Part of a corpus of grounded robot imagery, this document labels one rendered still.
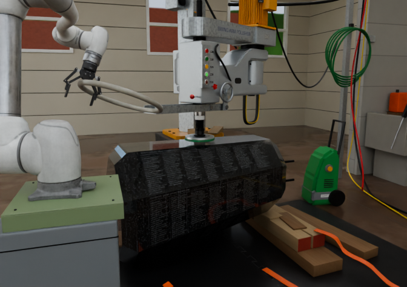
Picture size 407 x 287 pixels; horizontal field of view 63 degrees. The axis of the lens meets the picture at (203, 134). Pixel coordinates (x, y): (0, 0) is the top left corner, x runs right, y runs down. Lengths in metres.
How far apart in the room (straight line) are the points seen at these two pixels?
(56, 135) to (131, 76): 7.03
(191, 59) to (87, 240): 1.45
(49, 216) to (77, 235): 0.11
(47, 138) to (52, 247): 0.37
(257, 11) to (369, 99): 2.55
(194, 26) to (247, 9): 0.69
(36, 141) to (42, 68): 7.04
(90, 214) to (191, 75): 1.36
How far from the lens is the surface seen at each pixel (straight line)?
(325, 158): 3.57
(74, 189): 1.33
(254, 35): 2.76
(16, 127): 1.39
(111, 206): 1.22
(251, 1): 2.86
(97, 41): 1.92
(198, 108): 2.31
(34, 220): 1.24
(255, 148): 2.54
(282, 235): 2.64
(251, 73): 2.82
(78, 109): 8.27
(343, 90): 4.59
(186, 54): 2.35
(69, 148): 1.30
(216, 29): 2.39
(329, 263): 2.50
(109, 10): 8.38
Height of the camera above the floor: 1.28
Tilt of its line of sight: 9 degrees down
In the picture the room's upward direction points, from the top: straight up
